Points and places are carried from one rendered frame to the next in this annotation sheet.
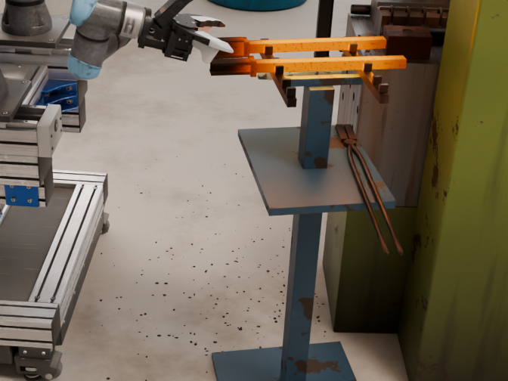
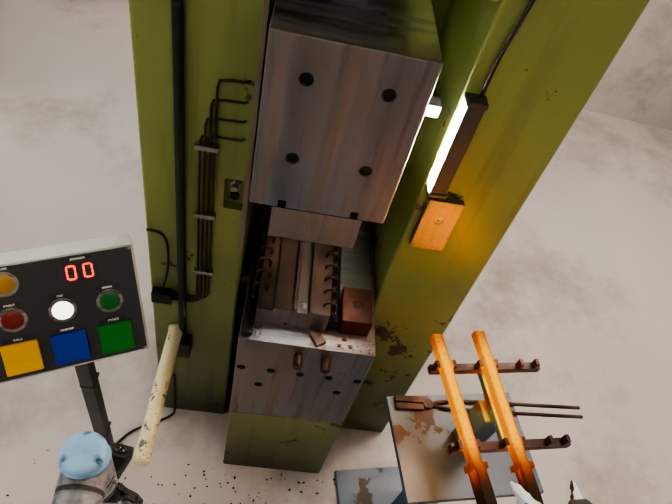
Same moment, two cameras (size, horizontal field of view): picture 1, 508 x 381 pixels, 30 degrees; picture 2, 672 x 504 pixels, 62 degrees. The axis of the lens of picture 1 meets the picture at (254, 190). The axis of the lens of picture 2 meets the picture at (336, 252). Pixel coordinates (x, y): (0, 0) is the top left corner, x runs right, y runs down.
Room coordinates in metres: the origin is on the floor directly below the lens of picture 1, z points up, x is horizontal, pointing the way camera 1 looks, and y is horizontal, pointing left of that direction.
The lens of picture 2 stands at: (2.65, 0.56, 2.22)
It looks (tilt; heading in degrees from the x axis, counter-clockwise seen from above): 47 degrees down; 263
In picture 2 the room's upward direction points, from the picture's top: 17 degrees clockwise
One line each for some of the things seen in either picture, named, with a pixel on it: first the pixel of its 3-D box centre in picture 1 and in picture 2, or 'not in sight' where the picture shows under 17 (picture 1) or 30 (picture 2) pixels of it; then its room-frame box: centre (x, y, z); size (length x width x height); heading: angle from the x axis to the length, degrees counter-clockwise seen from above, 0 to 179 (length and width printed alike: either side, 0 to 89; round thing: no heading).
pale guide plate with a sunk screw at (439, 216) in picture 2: not in sight; (435, 223); (2.29, -0.47, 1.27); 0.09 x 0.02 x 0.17; 3
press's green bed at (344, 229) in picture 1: (420, 240); (285, 376); (2.56, -0.54, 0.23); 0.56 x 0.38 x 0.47; 93
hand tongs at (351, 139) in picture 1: (365, 182); (491, 407); (1.96, -0.26, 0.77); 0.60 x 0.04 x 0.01; 7
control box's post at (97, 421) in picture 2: (318, 72); (91, 391); (3.15, -0.21, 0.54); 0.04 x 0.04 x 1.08; 3
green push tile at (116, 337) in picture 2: not in sight; (116, 336); (3.01, -0.14, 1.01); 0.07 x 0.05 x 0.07; 28
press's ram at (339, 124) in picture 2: not in sight; (357, 85); (2.57, -0.53, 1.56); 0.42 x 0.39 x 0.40; 93
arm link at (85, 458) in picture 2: not in sight; (86, 464); (2.90, 0.24, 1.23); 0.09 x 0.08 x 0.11; 97
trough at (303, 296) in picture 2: (452, 8); (308, 253); (2.59, -0.53, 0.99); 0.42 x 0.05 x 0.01; 93
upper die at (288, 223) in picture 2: not in sight; (318, 168); (2.61, -0.53, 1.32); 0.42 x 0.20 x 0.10; 93
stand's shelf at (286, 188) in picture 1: (311, 166); (461, 444); (2.05, -0.14, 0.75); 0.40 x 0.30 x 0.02; 13
